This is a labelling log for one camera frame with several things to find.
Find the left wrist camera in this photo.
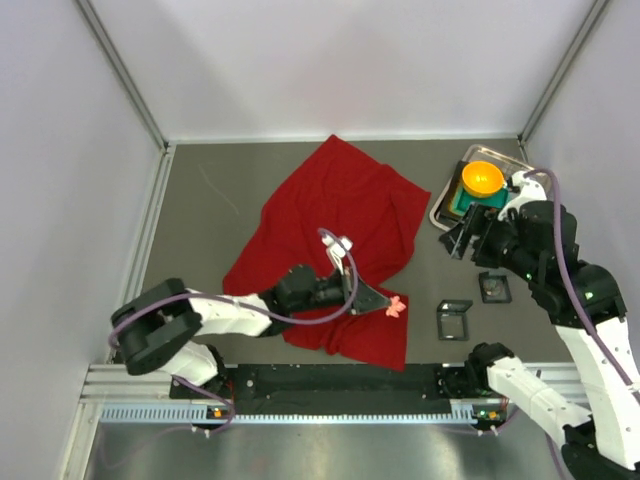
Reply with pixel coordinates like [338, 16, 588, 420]
[321, 233, 353, 272]

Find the small black open box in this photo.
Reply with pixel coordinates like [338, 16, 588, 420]
[436, 299, 473, 341]

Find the red garment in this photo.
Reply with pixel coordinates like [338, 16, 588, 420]
[223, 135, 431, 371]

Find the silver metal tray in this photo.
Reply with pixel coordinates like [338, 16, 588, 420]
[429, 144, 533, 231]

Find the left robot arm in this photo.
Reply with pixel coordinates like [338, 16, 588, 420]
[108, 265, 405, 390]

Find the pink leaf brooch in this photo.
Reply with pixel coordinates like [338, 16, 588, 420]
[385, 296, 407, 318]

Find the black and teal square plate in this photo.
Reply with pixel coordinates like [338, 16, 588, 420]
[449, 162, 509, 217]

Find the aluminium frame rail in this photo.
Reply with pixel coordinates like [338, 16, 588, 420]
[80, 362, 588, 405]

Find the orange bowl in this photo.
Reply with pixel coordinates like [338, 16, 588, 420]
[461, 161, 505, 198]

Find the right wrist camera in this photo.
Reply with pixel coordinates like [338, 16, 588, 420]
[498, 170, 547, 221]

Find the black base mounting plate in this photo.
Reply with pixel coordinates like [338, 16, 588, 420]
[200, 363, 501, 399]

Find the grey slotted cable duct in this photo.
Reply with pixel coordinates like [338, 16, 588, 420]
[100, 403, 478, 425]

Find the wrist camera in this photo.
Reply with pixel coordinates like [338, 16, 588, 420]
[321, 233, 353, 272]
[498, 170, 547, 221]

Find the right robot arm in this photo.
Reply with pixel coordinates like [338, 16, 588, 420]
[439, 200, 639, 479]

